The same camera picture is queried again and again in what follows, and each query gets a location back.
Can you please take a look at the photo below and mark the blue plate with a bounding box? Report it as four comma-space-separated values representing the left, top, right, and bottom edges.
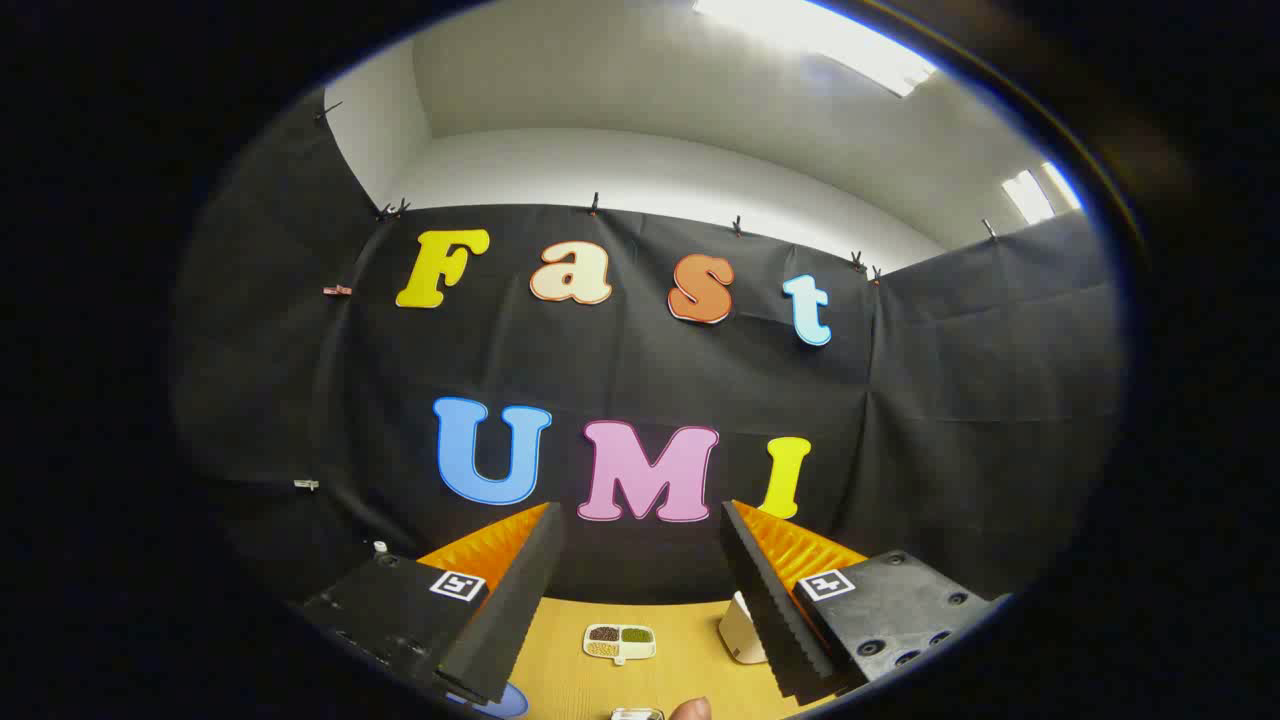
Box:
470, 682, 529, 719

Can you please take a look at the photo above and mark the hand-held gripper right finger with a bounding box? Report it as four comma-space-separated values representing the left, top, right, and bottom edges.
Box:
720, 500, 1011, 701

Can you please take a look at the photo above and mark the row of black cloth clips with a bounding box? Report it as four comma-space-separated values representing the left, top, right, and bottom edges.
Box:
315, 100, 1001, 286

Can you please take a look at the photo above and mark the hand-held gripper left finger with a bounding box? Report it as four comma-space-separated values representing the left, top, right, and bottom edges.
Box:
300, 502, 566, 706

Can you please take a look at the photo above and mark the long ceiling light panel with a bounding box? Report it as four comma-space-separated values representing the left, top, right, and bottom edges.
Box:
692, 0, 939, 98

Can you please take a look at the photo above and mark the white toaster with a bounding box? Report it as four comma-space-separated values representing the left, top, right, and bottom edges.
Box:
718, 590, 769, 665

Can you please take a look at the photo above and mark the white divided dish with beans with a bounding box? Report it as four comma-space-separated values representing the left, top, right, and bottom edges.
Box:
583, 623, 657, 666

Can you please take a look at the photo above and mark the small ceiling light panel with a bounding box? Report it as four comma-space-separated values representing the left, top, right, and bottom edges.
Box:
1002, 162, 1083, 226

